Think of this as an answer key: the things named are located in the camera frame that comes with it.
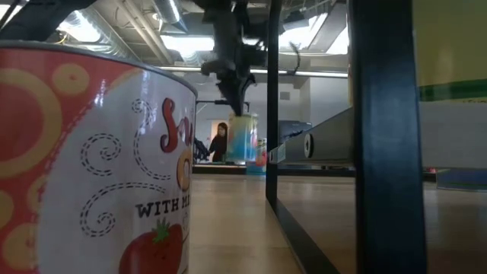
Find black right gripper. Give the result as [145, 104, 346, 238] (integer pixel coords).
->
[200, 47, 267, 116]

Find tall yellow blue can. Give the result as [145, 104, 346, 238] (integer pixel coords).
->
[227, 113, 259, 165]

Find Tomatoes labelled tall can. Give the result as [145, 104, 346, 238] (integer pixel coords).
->
[246, 137, 268, 177]

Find Saucy spaghetti short can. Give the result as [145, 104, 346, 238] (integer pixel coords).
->
[0, 40, 199, 274]

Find Carrots labelled tall can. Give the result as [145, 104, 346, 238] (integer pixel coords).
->
[412, 0, 487, 103]

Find person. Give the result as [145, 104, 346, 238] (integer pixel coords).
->
[208, 121, 230, 164]

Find long ceiling light strip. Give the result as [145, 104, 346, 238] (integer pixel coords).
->
[158, 65, 349, 79]

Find black gantry frame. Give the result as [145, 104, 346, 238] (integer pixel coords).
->
[194, 98, 252, 165]

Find silver ventilation duct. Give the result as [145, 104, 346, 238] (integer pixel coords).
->
[151, 0, 189, 33]

